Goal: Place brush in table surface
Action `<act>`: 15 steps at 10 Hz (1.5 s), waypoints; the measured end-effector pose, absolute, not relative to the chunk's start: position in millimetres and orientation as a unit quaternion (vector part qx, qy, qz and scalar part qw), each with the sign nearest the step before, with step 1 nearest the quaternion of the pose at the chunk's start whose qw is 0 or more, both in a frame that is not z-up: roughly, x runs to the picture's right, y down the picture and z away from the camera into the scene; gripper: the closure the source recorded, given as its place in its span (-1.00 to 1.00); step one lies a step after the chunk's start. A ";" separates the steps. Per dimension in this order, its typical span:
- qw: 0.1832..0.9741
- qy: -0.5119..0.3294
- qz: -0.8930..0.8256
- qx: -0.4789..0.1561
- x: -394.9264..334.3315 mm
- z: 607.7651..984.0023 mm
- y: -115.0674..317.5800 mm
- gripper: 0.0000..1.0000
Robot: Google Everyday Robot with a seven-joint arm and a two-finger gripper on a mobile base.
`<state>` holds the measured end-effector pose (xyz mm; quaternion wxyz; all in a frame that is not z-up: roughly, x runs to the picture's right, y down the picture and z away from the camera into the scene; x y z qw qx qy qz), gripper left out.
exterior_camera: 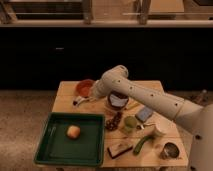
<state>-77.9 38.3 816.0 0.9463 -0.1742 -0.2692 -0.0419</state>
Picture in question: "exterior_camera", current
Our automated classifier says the white handled brush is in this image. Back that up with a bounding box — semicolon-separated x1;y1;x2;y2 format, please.
73;96;94;106

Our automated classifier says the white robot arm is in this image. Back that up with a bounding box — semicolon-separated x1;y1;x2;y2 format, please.
91;65;213;171

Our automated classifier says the brown bowl with cloth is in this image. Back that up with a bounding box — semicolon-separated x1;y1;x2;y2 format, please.
107;91;129;110

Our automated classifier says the orange bowl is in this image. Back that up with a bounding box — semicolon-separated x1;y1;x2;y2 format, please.
76;79;94;97

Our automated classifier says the yellow pencil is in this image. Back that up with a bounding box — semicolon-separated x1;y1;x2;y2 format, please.
125;103;140;110

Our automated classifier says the dark grape bunch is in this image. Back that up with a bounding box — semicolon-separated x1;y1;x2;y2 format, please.
105;112;122;131

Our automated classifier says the green cup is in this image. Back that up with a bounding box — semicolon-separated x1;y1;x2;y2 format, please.
123;116;137;133

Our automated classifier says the blue sponge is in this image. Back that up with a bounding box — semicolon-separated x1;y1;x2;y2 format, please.
135;107;153;122

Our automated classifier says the yellow bread roll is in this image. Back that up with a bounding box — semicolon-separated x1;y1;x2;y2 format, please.
67;125;81;139

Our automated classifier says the wooden table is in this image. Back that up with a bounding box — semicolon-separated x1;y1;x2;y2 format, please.
43;81;188;168

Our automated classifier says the brown blackboard eraser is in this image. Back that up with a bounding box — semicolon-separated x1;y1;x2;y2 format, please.
107;141;133;159

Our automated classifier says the white cup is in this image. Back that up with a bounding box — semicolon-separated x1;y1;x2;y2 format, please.
153;122;170;137

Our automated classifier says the green cucumber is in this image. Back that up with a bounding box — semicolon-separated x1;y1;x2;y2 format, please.
133;135;154;155

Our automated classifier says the green plastic tray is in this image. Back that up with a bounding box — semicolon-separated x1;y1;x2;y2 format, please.
34;113;105;167

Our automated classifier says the metal tin can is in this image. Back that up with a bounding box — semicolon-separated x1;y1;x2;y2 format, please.
160;142;180;159

